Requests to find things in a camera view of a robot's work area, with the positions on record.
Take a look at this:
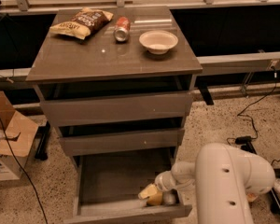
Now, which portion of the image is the black power adapter cable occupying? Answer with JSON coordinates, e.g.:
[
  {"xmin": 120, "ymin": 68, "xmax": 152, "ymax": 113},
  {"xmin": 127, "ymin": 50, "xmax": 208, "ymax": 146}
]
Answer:
[{"xmin": 225, "ymin": 65, "xmax": 280, "ymax": 166}]

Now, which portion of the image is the grey middle drawer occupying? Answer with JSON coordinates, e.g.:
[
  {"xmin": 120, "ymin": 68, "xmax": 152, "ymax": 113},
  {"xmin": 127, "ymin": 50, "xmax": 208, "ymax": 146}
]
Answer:
[{"xmin": 60, "ymin": 117, "xmax": 185, "ymax": 156}]

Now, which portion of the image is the yellow sponge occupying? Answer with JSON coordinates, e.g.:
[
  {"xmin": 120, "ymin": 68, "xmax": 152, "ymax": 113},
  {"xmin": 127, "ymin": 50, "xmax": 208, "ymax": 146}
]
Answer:
[{"xmin": 147, "ymin": 191, "xmax": 162, "ymax": 206}]

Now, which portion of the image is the black table leg left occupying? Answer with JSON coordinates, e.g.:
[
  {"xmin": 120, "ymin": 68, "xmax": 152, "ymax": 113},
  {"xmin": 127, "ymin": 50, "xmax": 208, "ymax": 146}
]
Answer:
[{"xmin": 35, "ymin": 122, "xmax": 50, "ymax": 161}]

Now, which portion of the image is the white paper bowl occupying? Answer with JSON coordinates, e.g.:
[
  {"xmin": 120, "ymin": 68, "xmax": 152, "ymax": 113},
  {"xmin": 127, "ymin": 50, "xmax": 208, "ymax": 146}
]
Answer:
[{"xmin": 139, "ymin": 30, "xmax": 178, "ymax": 55}]

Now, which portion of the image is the grey top drawer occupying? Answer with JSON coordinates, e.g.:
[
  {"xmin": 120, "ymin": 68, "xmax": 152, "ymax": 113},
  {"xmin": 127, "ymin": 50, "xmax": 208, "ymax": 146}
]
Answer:
[{"xmin": 35, "ymin": 85, "xmax": 192, "ymax": 127}]

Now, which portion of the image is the grey drawer cabinet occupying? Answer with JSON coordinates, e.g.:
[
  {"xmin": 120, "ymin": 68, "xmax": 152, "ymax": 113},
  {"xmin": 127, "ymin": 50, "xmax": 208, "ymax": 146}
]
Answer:
[{"xmin": 25, "ymin": 5, "xmax": 203, "ymax": 224}]

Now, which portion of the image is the grey bottom drawer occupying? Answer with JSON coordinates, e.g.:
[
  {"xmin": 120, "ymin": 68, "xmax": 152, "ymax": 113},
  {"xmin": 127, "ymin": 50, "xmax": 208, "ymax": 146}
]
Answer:
[{"xmin": 64, "ymin": 147, "xmax": 191, "ymax": 224}]

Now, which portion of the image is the brown cardboard box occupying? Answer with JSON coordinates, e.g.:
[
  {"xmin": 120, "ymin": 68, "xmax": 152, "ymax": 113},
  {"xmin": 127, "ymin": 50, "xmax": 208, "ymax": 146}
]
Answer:
[{"xmin": 0, "ymin": 91, "xmax": 38, "ymax": 181}]

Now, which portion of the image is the black cable on left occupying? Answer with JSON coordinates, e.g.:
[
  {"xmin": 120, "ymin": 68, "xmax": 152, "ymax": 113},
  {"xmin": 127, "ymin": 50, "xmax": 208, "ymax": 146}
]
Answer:
[{"xmin": 0, "ymin": 100, "xmax": 49, "ymax": 224}]

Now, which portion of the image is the grey metal window rail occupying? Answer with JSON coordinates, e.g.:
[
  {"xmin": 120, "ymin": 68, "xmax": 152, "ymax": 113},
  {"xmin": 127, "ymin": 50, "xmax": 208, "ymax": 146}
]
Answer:
[{"xmin": 0, "ymin": 51, "xmax": 280, "ymax": 91}]

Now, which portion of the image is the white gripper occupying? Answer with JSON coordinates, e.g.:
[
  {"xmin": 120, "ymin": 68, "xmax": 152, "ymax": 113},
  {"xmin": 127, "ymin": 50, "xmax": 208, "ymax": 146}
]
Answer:
[{"xmin": 138, "ymin": 171, "xmax": 177, "ymax": 205}]

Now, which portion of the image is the red soda can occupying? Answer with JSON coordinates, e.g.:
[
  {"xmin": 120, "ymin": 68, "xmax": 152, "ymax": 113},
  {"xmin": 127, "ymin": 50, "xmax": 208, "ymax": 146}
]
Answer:
[{"xmin": 113, "ymin": 17, "xmax": 131, "ymax": 42}]

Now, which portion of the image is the grey drawer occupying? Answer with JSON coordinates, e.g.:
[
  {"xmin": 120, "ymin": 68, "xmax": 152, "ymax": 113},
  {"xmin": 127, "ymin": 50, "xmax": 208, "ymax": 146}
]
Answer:
[
  {"xmin": 35, "ymin": 85, "xmax": 192, "ymax": 127},
  {"xmin": 64, "ymin": 147, "xmax": 191, "ymax": 224},
  {"xmin": 60, "ymin": 117, "xmax": 185, "ymax": 156}
]

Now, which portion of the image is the clear plastic bottle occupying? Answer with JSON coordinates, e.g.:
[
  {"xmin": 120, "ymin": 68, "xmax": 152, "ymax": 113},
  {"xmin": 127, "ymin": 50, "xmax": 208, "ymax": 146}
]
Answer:
[{"xmin": 246, "ymin": 193, "xmax": 258, "ymax": 203}]

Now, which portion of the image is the brown yellow chip bag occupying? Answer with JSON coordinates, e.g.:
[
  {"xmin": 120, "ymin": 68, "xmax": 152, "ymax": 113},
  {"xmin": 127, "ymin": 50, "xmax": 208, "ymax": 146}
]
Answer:
[{"xmin": 49, "ymin": 7, "xmax": 113, "ymax": 40}]

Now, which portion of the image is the black metal stand leg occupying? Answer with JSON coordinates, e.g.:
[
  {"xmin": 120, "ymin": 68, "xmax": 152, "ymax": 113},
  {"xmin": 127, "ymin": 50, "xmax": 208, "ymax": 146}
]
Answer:
[{"xmin": 235, "ymin": 136, "xmax": 280, "ymax": 216}]

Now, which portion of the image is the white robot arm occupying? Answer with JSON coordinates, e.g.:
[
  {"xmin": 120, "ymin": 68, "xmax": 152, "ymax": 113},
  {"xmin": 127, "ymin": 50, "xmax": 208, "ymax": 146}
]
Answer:
[{"xmin": 138, "ymin": 143, "xmax": 275, "ymax": 224}]

